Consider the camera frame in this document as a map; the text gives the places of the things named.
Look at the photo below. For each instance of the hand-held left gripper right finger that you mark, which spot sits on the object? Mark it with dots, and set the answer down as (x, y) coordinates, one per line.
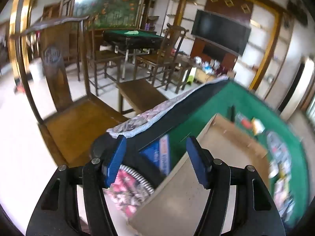
(196, 163)

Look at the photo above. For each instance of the green mahjong table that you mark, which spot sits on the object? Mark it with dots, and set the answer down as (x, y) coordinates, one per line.
(133, 38)

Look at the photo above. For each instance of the red and clear small tool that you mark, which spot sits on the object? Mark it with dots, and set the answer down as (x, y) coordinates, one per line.
(244, 122)

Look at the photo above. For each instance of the light green cloth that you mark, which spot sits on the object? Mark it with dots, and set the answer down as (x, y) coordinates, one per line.
(131, 32)

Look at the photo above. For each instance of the red floral cushion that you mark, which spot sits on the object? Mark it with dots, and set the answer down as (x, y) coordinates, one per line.
(128, 191)

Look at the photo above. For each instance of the dark wooden side table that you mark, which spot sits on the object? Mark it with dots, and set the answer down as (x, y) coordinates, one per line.
(183, 64)

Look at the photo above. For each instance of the green landscape painting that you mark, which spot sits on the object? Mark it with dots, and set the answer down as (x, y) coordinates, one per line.
(115, 5)

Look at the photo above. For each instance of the wall television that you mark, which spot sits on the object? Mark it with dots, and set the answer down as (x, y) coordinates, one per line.
(221, 32)

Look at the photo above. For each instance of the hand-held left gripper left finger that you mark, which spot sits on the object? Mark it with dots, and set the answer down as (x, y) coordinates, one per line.
(114, 162)

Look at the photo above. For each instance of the black pen with red tip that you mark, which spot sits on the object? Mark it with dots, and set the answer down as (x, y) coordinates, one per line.
(232, 113)

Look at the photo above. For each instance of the floral cloth with striped edge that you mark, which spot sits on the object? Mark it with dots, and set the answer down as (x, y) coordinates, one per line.
(133, 125)

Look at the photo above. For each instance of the round table control panel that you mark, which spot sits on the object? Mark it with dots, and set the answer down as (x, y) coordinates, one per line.
(278, 147)

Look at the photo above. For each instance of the wooden chair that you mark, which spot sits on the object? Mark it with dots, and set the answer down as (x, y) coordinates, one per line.
(103, 56)
(157, 61)

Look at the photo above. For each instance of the cluttered low cabinet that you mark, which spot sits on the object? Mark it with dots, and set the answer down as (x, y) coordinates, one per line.
(204, 75)

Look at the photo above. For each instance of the white floor air conditioner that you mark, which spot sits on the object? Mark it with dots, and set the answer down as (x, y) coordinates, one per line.
(297, 86)

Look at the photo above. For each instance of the wooden stool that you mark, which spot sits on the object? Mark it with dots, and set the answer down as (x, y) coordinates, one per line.
(140, 93)

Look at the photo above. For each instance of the blue packet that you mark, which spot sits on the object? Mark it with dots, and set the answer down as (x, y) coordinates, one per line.
(155, 152)

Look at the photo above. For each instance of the large wooden armchair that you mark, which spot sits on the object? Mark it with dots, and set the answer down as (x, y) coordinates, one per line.
(71, 127)

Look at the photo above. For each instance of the white wall shelf unit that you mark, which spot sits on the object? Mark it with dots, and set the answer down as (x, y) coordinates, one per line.
(268, 54)

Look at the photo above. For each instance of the cardboard box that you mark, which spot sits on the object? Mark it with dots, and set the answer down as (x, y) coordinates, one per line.
(177, 196)

